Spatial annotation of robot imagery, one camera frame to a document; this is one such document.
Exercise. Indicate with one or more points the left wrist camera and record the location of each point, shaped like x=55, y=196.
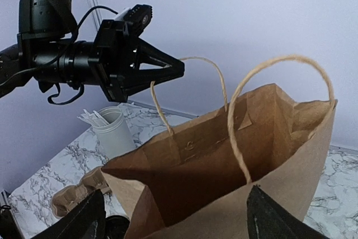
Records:
x=136, y=18

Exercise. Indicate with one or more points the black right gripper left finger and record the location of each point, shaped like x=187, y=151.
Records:
x=86, y=220

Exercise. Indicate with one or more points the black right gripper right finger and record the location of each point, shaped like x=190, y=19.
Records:
x=268, y=219

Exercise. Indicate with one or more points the brown cardboard cup carrier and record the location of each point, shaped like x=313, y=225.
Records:
x=69, y=197

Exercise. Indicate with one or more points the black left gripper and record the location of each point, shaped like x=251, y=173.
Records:
x=49, y=51

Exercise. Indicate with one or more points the brown paper takeout bag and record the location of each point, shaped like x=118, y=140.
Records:
x=193, y=180

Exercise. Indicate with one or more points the white container with sachets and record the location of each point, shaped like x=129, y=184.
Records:
x=112, y=131

